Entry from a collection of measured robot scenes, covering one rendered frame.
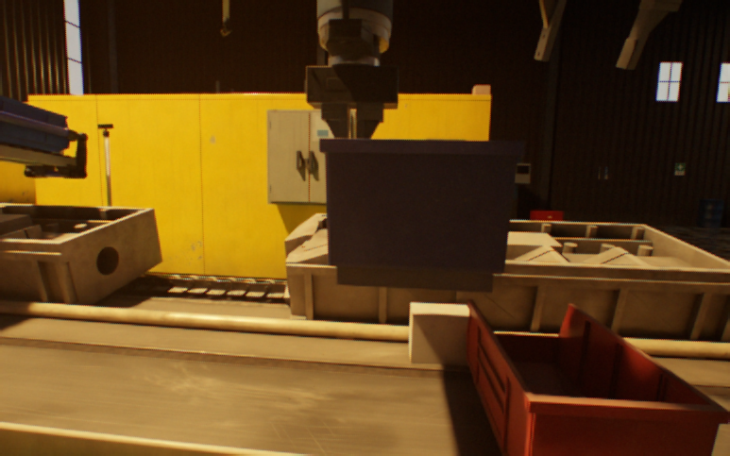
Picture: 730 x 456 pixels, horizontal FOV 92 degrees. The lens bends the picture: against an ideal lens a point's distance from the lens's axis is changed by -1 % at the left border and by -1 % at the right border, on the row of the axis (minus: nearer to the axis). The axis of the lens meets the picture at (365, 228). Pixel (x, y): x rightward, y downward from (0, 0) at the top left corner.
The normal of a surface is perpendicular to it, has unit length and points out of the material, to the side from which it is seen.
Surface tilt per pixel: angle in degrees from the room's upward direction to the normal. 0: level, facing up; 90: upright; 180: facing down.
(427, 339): 90
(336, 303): 100
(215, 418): 0
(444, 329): 90
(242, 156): 90
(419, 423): 0
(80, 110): 90
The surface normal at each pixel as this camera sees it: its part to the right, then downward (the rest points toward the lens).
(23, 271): -0.10, 0.29
